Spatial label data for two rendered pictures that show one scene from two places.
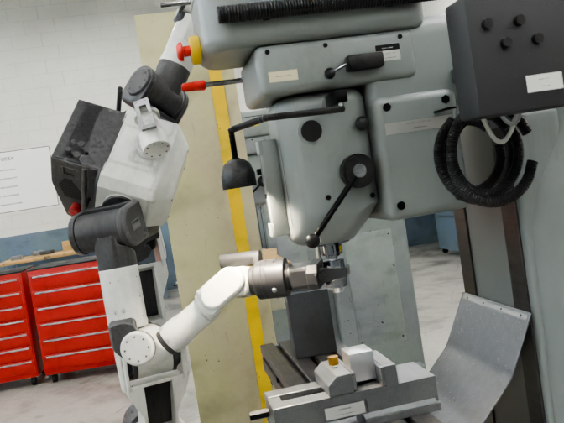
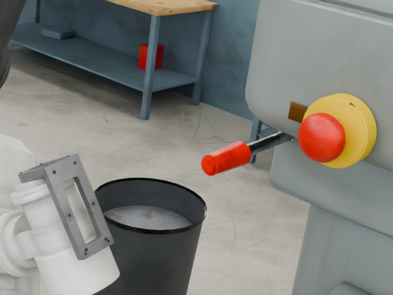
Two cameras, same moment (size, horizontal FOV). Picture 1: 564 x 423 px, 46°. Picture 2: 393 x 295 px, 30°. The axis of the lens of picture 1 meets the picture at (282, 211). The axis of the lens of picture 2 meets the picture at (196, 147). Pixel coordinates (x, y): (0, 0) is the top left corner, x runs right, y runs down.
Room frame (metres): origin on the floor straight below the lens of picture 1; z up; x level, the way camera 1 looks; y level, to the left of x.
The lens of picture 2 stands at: (1.10, 0.61, 1.95)
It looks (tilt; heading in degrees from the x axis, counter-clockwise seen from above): 21 degrees down; 316
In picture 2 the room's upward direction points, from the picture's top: 8 degrees clockwise
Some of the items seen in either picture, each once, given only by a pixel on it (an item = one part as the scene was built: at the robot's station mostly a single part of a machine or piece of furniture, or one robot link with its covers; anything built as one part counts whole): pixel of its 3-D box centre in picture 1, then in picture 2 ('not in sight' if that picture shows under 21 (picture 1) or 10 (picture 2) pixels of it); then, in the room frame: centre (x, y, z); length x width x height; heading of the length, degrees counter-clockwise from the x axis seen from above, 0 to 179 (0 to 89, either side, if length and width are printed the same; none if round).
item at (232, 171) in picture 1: (237, 173); not in sight; (1.41, 0.08, 1.49); 0.07 x 0.07 x 0.06
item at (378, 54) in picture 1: (352, 65); not in sight; (1.35, -0.18, 1.66); 0.12 x 0.04 x 0.04; 100
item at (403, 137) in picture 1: (402, 156); not in sight; (1.51, -0.29, 1.47); 0.24 x 0.19 x 0.26; 10
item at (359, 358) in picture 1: (358, 362); not in sight; (1.39, -0.11, 1.05); 0.06 x 0.05 x 0.06; 10
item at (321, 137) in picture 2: (184, 51); (324, 136); (1.43, 0.15, 1.76); 0.04 x 0.03 x 0.04; 10
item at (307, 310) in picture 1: (307, 314); not in sight; (2.00, -0.03, 1.04); 0.22 x 0.12 x 0.20; 3
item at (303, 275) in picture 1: (295, 277); not in sight; (1.49, -0.01, 1.24); 0.13 x 0.12 x 0.10; 168
